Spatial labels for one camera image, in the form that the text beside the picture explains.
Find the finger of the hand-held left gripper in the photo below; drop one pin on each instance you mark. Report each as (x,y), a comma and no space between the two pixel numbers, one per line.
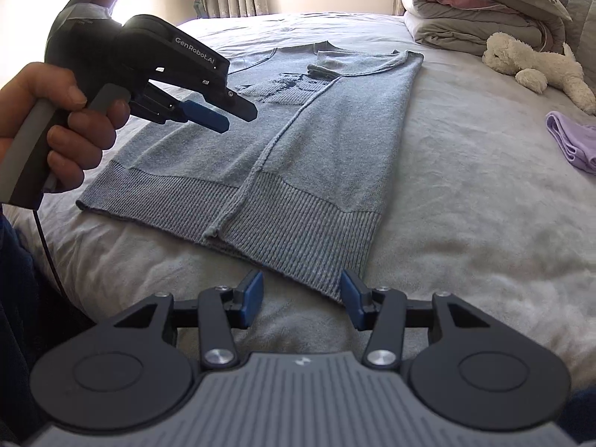
(240,107)
(205,115)

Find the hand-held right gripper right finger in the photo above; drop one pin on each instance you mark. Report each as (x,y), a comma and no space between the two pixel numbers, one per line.
(353,300)

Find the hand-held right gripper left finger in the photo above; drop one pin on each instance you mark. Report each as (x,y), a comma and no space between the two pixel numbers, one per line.
(252,300)

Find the grey knit short-sleeve sweater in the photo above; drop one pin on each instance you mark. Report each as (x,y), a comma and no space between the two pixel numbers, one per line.
(302,158)

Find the person's left hand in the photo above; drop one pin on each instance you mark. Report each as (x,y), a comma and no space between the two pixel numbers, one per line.
(84,139)

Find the dark floor stand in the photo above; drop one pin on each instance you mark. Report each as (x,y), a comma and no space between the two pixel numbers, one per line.
(200,9)

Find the person's dark blue clothing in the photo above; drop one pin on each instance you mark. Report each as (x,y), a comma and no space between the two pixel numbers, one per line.
(23,312)

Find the folded grey pink quilt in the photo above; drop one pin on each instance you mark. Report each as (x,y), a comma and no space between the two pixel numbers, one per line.
(456,23)

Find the folded purple garment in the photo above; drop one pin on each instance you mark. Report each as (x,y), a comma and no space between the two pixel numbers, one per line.
(575,142)

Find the white plush dog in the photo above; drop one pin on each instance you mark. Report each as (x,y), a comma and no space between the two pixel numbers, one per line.
(535,60)

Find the grey quilted headboard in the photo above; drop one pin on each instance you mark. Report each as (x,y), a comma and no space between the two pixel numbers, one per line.
(584,9)

